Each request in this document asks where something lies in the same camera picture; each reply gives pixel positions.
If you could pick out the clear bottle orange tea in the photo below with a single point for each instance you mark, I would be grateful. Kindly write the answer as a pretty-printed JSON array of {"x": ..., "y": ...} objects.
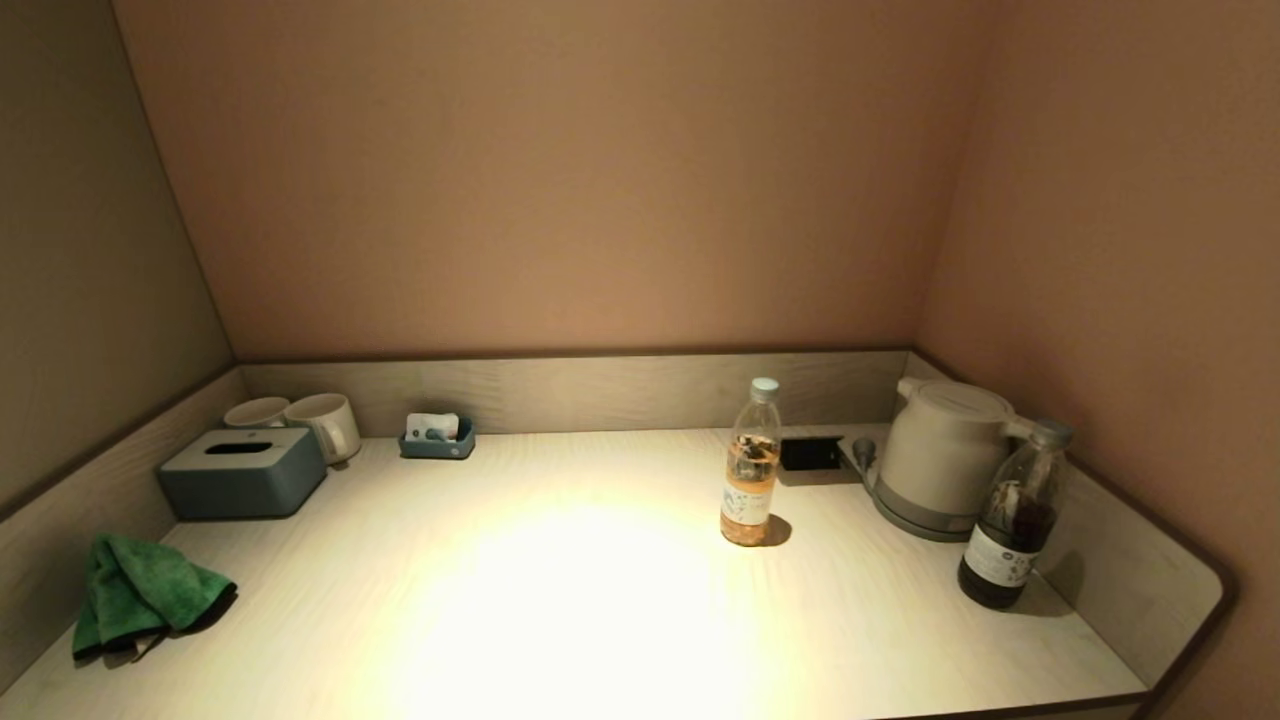
[{"x": 750, "y": 490}]

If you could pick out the grey kettle base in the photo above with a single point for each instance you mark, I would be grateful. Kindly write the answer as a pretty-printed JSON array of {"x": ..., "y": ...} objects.
[{"x": 908, "y": 524}]

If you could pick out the white ceramic mug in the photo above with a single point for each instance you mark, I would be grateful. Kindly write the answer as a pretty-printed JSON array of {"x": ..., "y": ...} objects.
[
  {"x": 255, "y": 412},
  {"x": 325, "y": 420}
]

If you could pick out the grey kettle plug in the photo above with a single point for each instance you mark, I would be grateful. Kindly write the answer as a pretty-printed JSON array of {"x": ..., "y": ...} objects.
[{"x": 864, "y": 452}]

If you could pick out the white electric kettle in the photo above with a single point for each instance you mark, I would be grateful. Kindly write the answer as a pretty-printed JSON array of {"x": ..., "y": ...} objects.
[{"x": 940, "y": 450}]

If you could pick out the black recessed power socket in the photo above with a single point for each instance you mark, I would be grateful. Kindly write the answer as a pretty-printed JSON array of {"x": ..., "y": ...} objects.
[{"x": 810, "y": 453}]

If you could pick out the small blue tray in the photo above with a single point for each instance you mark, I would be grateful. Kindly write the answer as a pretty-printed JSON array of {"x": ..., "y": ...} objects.
[{"x": 437, "y": 450}]

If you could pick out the blue-grey tissue box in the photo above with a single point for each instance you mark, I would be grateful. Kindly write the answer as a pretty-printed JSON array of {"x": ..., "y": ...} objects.
[{"x": 240, "y": 485}]

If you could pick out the dark drink bottle white label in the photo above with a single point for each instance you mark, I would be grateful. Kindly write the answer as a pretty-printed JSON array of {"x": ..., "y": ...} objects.
[{"x": 1010, "y": 540}]

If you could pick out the white sachets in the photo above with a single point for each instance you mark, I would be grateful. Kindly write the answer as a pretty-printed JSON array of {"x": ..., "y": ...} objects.
[{"x": 430, "y": 424}]

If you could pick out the green microfibre cloth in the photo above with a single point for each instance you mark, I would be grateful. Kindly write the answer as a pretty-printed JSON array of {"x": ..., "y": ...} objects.
[{"x": 140, "y": 590}]

